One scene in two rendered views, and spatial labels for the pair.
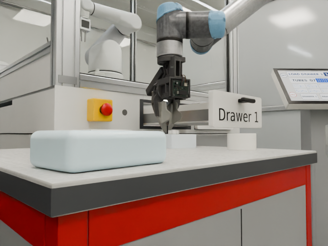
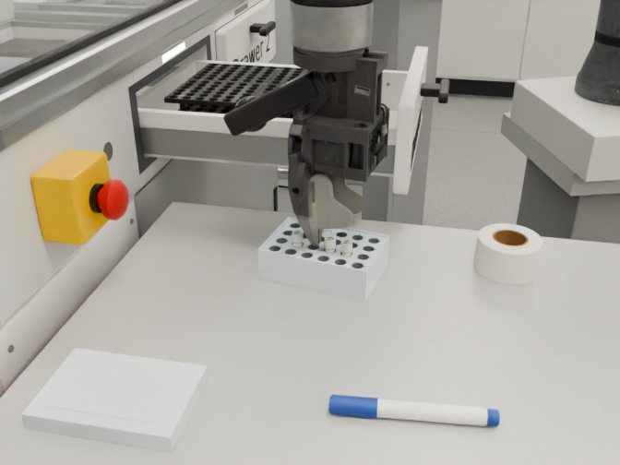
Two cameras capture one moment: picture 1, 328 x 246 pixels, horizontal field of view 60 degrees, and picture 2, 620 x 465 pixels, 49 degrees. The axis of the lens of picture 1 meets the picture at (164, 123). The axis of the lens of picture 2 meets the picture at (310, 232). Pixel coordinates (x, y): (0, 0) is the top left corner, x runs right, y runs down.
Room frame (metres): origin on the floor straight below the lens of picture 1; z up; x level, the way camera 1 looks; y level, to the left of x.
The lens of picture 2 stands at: (0.29, 0.36, 1.16)
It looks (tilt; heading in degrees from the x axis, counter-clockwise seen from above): 29 degrees down; 325
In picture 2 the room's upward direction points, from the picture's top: straight up
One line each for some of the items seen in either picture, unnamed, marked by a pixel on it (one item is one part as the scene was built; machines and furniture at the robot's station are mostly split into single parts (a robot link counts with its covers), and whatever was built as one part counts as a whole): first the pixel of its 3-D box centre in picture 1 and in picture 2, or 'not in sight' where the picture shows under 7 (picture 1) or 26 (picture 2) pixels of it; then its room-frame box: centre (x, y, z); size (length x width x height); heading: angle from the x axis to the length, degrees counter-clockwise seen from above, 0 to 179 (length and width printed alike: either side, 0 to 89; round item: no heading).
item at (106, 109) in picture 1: (105, 109); (109, 199); (0.90, 0.18, 0.88); 0.04 x 0.03 x 0.04; 134
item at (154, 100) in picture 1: (159, 101); (304, 172); (0.81, 0.01, 0.89); 0.05 x 0.02 x 0.09; 123
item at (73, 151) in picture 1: (102, 147); not in sight; (0.36, 0.08, 0.78); 0.15 x 0.10 x 0.04; 139
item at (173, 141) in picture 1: (171, 140); (324, 256); (0.82, -0.02, 0.78); 0.12 x 0.08 x 0.04; 33
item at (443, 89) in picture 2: (244, 100); (435, 89); (0.91, -0.26, 0.91); 0.07 x 0.04 x 0.01; 134
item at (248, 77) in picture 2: not in sight; (266, 106); (1.07, -0.10, 0.87); 0.22 x 0.18 x 0.06; 44
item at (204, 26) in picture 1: (204, 27); not in sight; (0.82, -0.12, 1.11); 0.11 x 0.11 x 0.08; 86
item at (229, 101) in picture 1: (237, 111); (411, 113); (0.93, -0.24, 0.87); 0.29 x 0.02 x 0.11; 134
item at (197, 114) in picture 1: (189, 116); (260, 109); (1.08, -0.10, 0.86); 0.40 x 0.26 x 0.06; 44
